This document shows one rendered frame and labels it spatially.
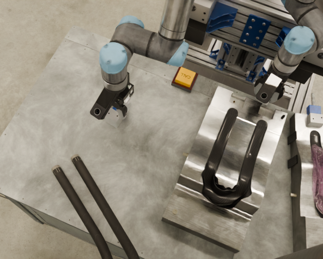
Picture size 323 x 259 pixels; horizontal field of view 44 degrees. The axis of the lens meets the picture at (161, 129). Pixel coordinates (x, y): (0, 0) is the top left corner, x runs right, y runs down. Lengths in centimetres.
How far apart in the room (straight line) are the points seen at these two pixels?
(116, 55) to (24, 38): 164
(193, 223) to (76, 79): 68
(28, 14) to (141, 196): 175
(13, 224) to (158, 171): 107
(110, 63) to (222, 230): 61
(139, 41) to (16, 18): 172
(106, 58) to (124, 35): 10
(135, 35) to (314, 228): 79
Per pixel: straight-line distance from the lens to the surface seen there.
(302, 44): 123
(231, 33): 175
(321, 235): 134
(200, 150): 130
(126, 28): 118
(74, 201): 131
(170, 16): 111
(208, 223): 130
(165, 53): 115
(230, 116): 140
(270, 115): 147
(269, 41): 173
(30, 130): 148
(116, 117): 139
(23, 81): 253
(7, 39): 272
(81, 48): 161
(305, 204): 139
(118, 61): 110
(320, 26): 131
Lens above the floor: 212
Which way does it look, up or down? 66 degrees down
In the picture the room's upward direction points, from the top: 9 degrees clockwise
